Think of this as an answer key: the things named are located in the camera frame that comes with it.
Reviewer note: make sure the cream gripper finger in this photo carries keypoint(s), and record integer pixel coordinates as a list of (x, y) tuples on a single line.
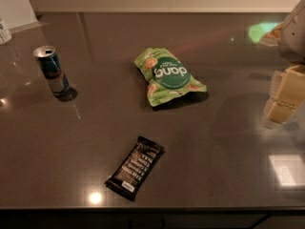
[(288, 87), (277, 112)]

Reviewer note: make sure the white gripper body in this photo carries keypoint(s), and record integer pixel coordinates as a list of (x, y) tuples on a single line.
[(294, 37)]

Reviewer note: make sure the blue silver redbull can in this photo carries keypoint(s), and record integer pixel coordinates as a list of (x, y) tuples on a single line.
[(49, 64)]

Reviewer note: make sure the green dang chips bag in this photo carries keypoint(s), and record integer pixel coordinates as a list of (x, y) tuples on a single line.
[(166, 75)]

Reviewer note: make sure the black snack bar wrapper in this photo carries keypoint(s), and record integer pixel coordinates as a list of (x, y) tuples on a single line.
[(134, 169)]

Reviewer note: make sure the white bottle at left edge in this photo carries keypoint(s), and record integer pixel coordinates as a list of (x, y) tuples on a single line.
[(5, 36)]

